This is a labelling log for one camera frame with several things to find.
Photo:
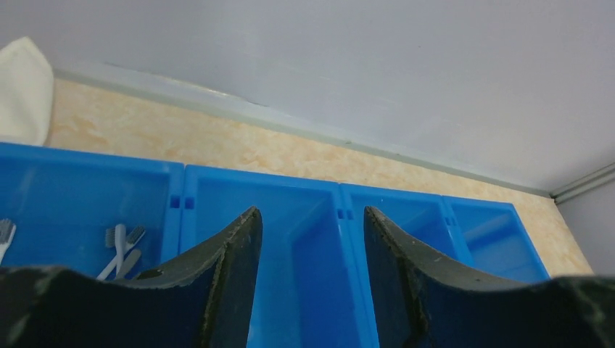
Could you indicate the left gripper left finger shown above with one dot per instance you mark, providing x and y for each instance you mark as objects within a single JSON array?
[{"x": 201, "y": 298}]

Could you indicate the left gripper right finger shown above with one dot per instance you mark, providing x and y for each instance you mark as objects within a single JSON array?
[{"x": 423, "y": 298}]

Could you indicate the blue divided plastic bin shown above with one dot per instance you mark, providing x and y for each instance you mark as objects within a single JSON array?
[{"x": 312, "y": 284}]

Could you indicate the white crumpled cloth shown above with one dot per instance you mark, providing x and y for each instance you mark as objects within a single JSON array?
[{"x": 27, "y": 93}]

